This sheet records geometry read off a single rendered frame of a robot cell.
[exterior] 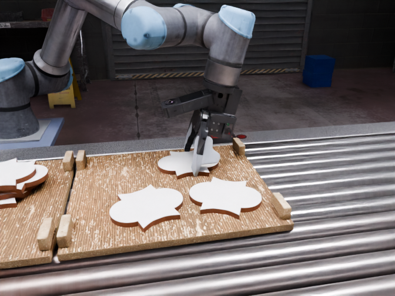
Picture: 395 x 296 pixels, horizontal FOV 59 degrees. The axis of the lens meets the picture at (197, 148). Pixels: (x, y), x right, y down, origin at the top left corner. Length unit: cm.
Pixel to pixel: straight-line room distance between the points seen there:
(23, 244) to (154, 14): 46
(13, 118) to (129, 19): 67
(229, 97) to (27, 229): 47
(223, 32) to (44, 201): 49
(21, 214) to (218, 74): 47
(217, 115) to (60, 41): 60
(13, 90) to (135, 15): 65
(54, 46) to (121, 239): 73
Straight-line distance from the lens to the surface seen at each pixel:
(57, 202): 75
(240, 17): 72
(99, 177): 81
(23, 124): 126
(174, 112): 74
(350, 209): 78
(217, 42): 73
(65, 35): 115
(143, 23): 66
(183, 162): 82
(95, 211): 70
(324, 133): 112
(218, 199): 68
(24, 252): 65
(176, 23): 71
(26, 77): 124
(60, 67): 125
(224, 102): 77
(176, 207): 66
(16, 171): 79
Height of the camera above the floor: 133
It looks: 25 degrees down
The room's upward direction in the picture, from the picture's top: straight up
